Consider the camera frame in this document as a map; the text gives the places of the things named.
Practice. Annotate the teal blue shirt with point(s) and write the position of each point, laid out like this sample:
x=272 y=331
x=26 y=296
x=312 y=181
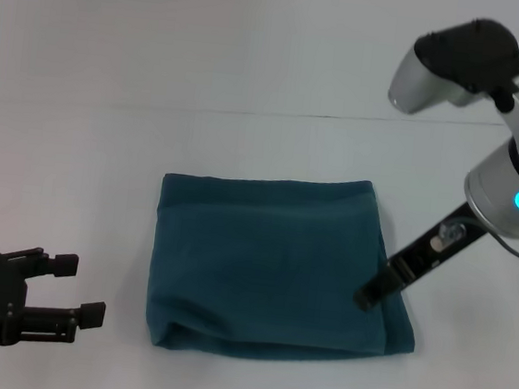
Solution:
x=271 y=261

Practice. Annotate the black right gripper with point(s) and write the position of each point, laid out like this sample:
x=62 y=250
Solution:
x=440 y=243

